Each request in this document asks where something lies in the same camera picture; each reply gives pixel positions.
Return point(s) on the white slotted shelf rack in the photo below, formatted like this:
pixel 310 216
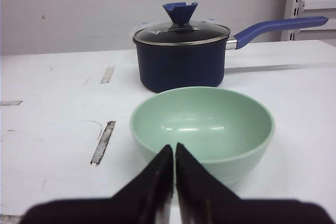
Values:
pixel 302 8

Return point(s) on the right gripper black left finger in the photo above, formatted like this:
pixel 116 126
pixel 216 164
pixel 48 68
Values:
pixel 145 199

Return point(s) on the light green bowl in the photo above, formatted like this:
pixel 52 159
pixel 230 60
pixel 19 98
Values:
pixel 226 131

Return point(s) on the glass lid with blue knob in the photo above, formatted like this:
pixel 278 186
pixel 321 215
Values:
pixel 181 30

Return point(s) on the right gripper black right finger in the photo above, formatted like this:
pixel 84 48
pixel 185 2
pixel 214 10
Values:
pixel 203 199

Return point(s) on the dark blue saucepan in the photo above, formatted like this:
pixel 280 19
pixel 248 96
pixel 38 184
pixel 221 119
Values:
pixel 164 68

